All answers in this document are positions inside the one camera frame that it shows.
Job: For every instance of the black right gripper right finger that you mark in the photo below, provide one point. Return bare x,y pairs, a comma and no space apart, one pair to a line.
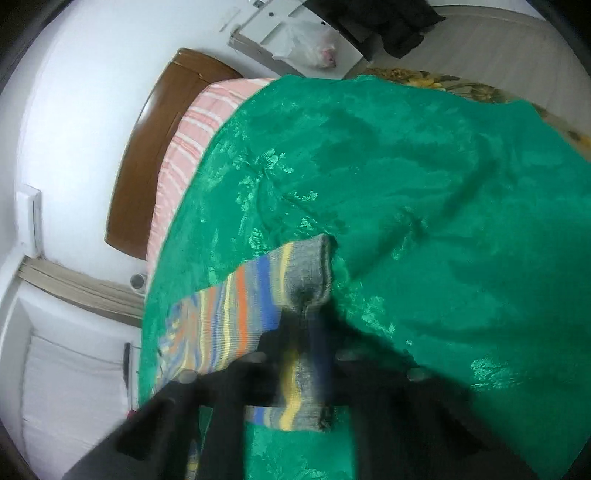
407,422

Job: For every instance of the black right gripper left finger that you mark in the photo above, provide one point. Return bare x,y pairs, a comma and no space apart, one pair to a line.
208,410

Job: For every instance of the striped knit sweater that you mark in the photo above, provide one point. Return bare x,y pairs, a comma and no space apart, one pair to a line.
208,329

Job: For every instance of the beige curtain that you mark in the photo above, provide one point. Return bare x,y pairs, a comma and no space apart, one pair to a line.
81,289

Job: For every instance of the green bed blanket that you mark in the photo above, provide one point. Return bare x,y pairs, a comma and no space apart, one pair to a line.
462,235

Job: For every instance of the pink striped bed sheet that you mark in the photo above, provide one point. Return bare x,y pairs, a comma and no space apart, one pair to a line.
198,124

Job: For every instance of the brown wooden headboard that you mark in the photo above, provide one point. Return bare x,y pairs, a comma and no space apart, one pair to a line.
134,193

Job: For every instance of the white plastic bag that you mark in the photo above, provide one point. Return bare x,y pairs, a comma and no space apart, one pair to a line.
309,45

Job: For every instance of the white desk with drawer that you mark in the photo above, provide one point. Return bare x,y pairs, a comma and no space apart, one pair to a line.
259,35

